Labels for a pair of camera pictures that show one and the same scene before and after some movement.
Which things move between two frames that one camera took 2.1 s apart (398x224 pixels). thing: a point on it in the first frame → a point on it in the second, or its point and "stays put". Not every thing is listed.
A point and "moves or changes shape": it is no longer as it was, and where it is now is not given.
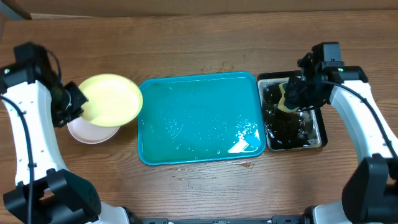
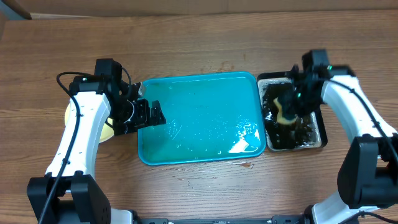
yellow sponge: x=282 y=106 moves or changes shape
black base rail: x=275 y=219 stays put
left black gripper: x=62 y=121 → x=143 y=119
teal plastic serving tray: x=200 y=117 stays put
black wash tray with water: x=285 y=130 stays put
